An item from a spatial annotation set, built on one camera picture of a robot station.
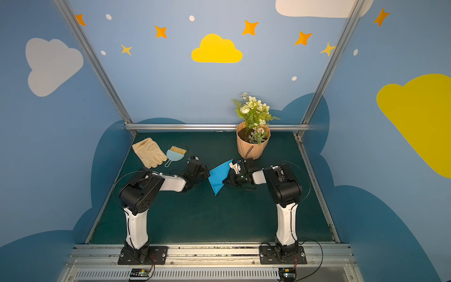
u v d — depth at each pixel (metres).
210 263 0.74
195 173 0.82
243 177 0.89
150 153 1.11
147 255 0.70
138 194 0.53
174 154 1.11
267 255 0.74
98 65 0.86
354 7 0.70
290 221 0.59
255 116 0.91
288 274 0.73
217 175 1.01
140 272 0.72
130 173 0.53
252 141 0.98
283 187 0.56
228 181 0.99
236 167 0.95
